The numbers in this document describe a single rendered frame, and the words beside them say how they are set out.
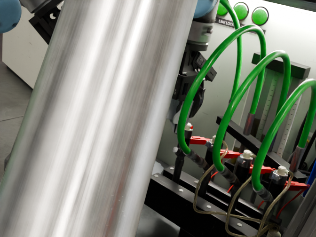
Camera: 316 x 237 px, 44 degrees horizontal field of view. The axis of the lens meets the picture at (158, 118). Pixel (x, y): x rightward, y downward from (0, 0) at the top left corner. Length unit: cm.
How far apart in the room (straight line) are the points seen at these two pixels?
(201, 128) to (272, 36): 36
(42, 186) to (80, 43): 8
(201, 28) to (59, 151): 61
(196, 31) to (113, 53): 58
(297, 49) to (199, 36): 36
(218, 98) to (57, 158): 102
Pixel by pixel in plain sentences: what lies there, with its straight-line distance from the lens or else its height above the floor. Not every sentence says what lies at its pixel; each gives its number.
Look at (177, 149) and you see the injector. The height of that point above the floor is 108.
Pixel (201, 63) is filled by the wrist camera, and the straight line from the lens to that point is 85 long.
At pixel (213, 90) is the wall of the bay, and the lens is 121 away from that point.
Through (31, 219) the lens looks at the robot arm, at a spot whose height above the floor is 135.
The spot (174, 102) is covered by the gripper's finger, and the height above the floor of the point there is 119.
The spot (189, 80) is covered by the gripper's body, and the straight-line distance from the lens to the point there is 81.
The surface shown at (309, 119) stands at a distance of 87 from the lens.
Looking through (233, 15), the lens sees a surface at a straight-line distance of 100.
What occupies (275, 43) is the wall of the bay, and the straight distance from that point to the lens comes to 111.
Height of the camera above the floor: 148
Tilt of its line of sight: 22 degrees down
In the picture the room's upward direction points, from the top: 10 degrees clockwise
